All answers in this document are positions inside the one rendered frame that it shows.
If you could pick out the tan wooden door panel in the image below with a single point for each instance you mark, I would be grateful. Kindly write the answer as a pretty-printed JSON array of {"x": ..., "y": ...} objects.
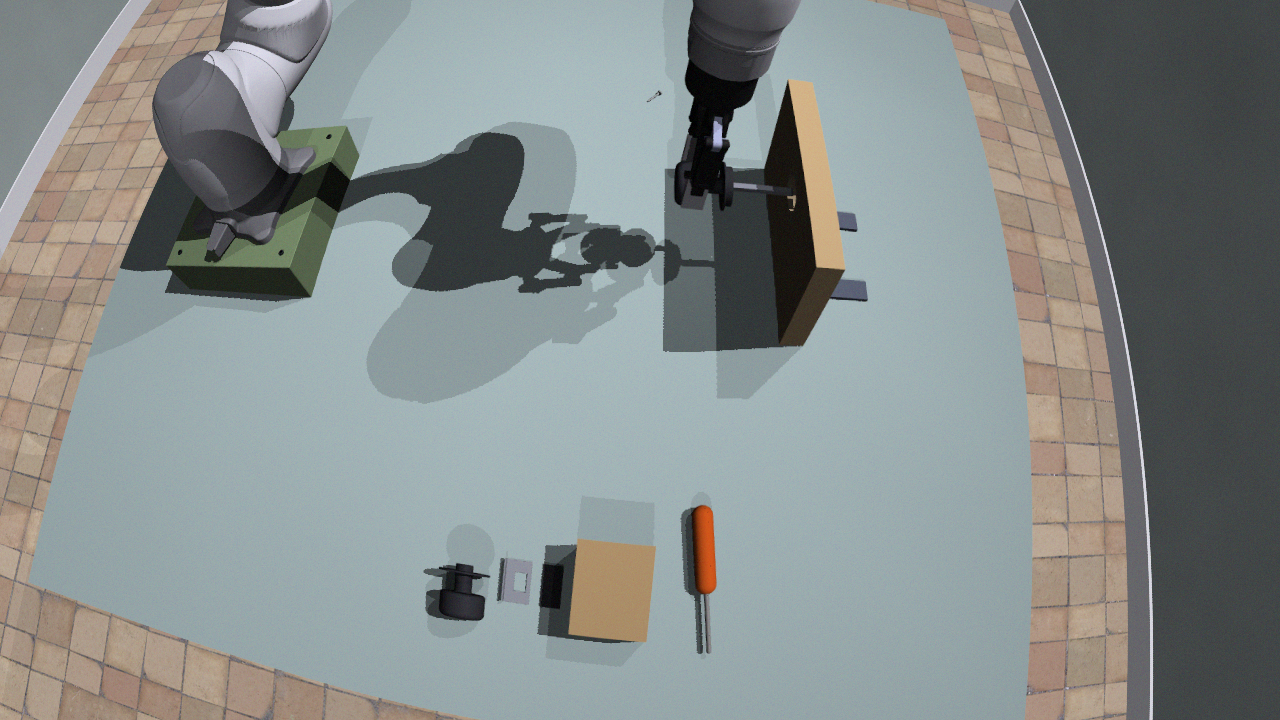
[{"x": 806, "y": 242}]

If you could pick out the black door knob with metal spindle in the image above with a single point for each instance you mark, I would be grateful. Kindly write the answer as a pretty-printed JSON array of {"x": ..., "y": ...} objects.
[{"x": 724, "y": 185}]

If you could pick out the orange-handled screwdriver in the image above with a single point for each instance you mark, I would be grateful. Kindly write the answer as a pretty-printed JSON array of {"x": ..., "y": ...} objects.
[{"x": 704, "y": 560}]

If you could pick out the black rectangular block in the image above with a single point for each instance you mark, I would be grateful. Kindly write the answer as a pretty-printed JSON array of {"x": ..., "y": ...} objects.
[{"x": 551, "y": 586}]

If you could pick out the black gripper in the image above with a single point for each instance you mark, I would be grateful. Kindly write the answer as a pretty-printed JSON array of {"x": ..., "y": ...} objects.
[{"x": 715, "y": 99}]

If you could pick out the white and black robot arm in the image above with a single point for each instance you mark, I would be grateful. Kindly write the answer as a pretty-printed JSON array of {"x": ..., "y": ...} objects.
[{"x": 216, "y": 113}]

